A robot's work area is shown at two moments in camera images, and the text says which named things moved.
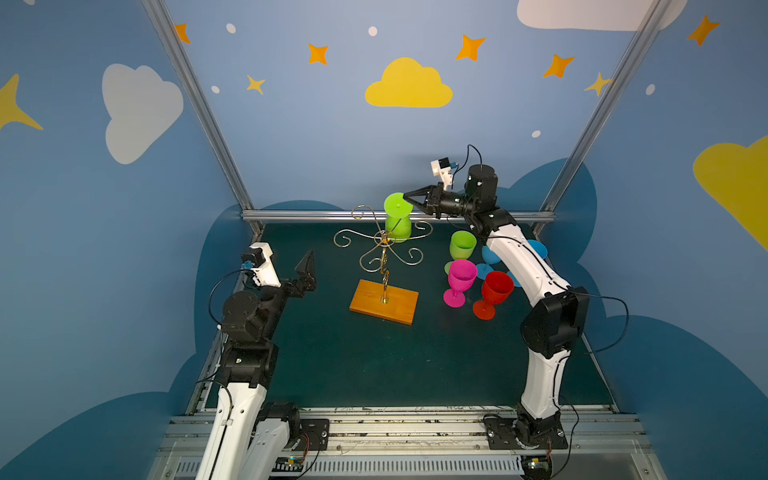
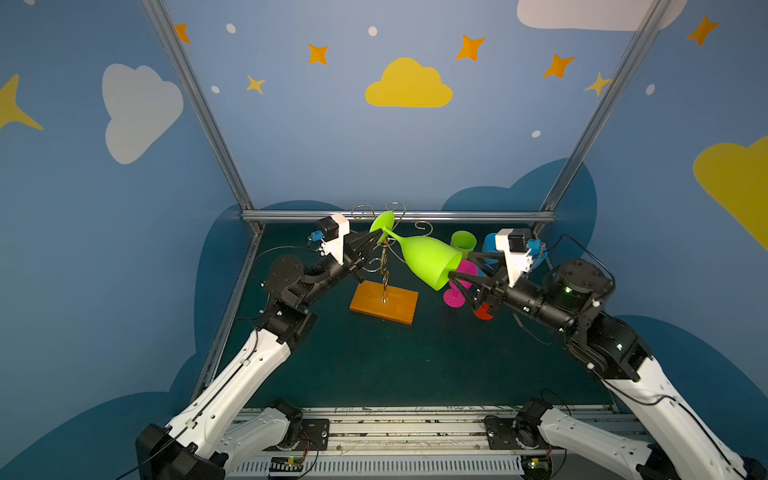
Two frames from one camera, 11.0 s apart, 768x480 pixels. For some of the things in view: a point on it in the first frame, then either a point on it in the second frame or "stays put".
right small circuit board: x=536 y=467 stays put
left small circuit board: x=288 y=464 stays put
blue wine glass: x=541 y=249 stays put
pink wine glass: x=461 y=276 stays put
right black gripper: x=435 y=200 to x=496 y=289
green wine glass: x=398 y=211 to x=428 y=260
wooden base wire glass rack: x=373 y=299 stays put
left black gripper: x=291 y=285 to x=353 y=261
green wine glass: x=462 y=246 stays put
